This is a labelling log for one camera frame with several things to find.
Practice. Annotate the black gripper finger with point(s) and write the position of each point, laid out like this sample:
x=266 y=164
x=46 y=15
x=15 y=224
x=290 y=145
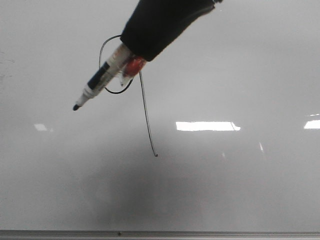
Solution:
x=155 y=24

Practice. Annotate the grey aluminium whiteboard frame rail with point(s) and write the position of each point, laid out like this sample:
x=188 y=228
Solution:
x=152 y=235

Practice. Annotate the black whiteboard marker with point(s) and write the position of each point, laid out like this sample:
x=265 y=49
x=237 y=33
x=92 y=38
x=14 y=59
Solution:
x=108 y=70

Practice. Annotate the red magnet taped to marker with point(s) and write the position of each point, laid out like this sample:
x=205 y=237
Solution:
x=131 y=69

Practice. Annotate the white whiteboard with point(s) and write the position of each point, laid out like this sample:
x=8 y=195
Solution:
x=234 y=109

